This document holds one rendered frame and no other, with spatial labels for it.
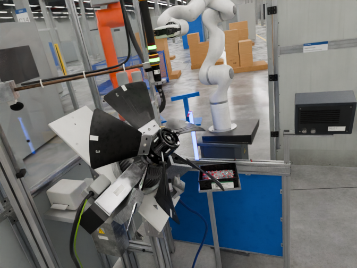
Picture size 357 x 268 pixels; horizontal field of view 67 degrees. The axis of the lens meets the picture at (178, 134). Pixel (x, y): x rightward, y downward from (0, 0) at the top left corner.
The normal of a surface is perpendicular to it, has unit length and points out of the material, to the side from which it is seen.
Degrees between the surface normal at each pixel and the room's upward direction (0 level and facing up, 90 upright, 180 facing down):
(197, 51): 90
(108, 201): 50
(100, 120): 70
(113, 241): 90
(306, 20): 90
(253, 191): 90
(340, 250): 0
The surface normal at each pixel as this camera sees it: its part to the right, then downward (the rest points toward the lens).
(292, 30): -0.34, 0.40
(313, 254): -0.15, -0.91
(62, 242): 0.93, 0.00
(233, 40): -0.09, 0.40
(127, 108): 0.11, -0.27
